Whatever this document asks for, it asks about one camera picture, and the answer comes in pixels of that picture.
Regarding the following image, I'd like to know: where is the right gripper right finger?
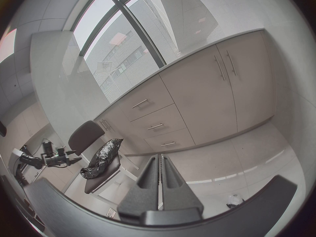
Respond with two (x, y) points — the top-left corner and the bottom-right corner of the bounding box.
(161, 154), (204, 218)

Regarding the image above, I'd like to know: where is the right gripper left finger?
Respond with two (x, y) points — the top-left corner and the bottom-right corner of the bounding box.
(118, 154), (161, 218)

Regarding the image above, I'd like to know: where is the black plastic bag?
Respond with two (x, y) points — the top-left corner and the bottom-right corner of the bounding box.
(80, 138), (124, 180)

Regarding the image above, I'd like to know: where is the white printed wrapper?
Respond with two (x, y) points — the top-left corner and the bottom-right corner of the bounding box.
(227, 194), (245, 205)

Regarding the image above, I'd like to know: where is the grey padded white-legged chair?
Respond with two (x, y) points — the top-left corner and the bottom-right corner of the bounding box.
(68, 120), (141, 196)

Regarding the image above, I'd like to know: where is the beige cabinet with drawers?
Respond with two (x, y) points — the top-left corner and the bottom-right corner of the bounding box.
(93, 28), (276, 157)

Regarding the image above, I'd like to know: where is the window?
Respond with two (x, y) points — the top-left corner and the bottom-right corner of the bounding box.
(62, 0), (263, 105)

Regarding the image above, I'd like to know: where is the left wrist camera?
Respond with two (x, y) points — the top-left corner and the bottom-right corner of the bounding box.
(41, 140), (54, 157)

